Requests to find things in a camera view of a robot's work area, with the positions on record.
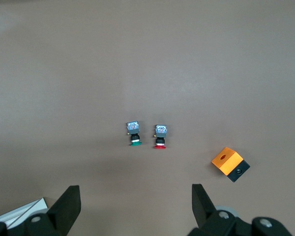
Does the red push button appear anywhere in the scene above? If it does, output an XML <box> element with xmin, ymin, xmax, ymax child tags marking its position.
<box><xmin>152</xmin><ymin>124</ymin><xmax>168</xmax><ymax>149</ymax></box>

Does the orange and black button box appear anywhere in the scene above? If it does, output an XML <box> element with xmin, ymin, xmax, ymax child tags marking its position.
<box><xmin>211</xmin><ymin>147</ymin><xmax>251</xmax><ymax>183</ymax></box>

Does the white drawer cabinet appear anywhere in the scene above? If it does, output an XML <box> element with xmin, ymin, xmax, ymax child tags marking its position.
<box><xmin>0</xmin><ymin>196</ymin><xmax>50</xmax><ymax>231</ymax></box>

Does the green push button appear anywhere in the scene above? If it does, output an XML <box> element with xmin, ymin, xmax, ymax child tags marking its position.
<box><xmin>125</xmin><ymin>120</ymin><xmax>143</xmax><ymax>147</ymax></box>

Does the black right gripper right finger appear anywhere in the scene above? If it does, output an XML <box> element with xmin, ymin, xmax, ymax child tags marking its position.
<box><xmin>188</xmin><ymin>183</ymin><xmax>253</xmax><ymax>236</ymax></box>

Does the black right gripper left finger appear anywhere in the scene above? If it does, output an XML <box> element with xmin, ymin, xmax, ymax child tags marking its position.
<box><xmin>8</xmin><ymin>185</ymin><xmax>82</xmax><ymax>236</ymax></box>

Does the brown table cover mat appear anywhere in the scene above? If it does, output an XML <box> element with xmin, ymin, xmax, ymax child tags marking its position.
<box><xmin>0</xmin><ymin>0</ymin><xmax>295</xmax><ymax>236</ymax></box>

